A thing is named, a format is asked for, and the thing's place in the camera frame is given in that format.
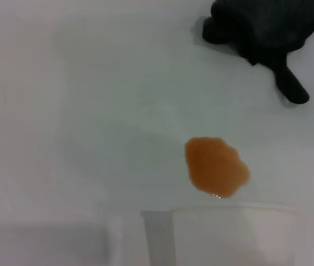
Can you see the dark blue rag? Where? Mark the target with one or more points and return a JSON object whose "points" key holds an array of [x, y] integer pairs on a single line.
{"points": [[265, 25]]}

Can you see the white paper cup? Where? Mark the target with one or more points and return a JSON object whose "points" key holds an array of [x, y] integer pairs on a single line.
{"points": [[229, 238]]}

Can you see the brown water stain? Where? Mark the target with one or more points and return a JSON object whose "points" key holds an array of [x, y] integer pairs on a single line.
{"points": [[215, 169]]}

